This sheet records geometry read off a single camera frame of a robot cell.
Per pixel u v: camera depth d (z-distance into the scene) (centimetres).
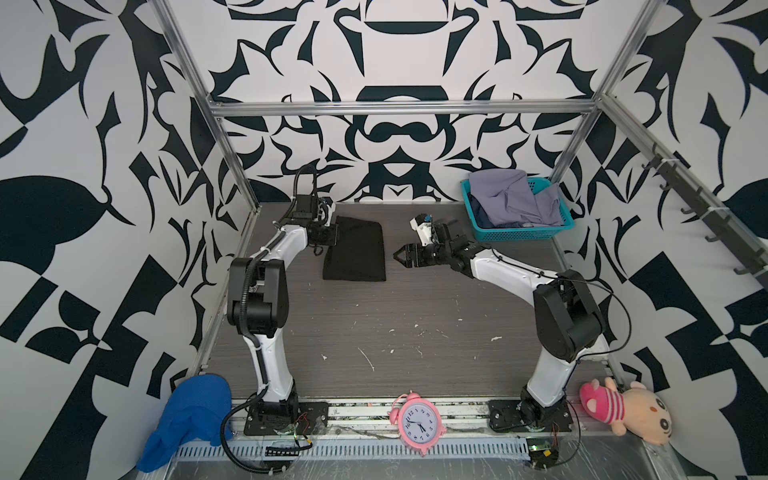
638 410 69
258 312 52
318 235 85
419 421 72
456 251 72
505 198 114
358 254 105
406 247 81
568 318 49
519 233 104
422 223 83
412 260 81
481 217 105
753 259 50
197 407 73
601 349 83
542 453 71
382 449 65
